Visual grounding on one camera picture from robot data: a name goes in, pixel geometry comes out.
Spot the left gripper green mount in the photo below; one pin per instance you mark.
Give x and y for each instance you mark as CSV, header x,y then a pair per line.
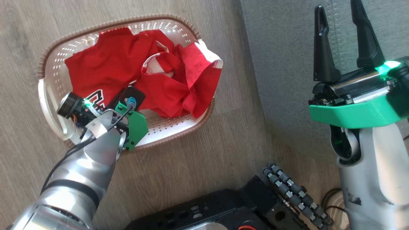
x,y
135,127

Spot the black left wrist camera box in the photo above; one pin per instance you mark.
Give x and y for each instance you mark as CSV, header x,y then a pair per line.
x,y
135,94

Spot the grey fabric sofa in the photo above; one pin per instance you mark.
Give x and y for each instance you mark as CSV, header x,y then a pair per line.
x,y
287,64

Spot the white basket with brown rim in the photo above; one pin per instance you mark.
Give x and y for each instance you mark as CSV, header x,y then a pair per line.
x,y
166,125

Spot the right gripper green mount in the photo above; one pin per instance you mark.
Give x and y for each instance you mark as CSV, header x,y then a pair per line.
x,y
358,111

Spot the red Bulls jersey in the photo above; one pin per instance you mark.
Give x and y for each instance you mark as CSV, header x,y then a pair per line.
x,y
166,86

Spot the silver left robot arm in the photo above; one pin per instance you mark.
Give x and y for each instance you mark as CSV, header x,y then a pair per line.
x,y
84,169

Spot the red basketball jersey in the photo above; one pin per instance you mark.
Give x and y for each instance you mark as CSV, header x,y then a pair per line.
x,y
108,60

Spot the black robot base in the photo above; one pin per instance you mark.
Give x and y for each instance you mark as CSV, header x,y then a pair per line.
x,y
211,207

